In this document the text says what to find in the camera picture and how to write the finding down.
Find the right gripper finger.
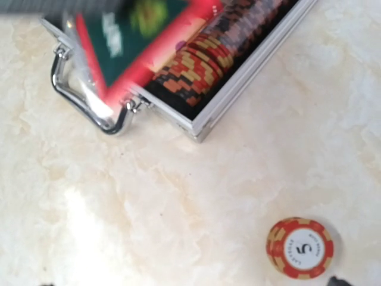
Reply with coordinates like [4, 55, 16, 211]
[327, 276, 353, 286]

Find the chip row right in case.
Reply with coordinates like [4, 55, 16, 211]
[152, 0, 296, 107]

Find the aluminium poker case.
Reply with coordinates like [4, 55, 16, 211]
[41, 0, 316, 142]

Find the triangular all-in button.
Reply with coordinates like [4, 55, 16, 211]
[75, 0, 223, 105]

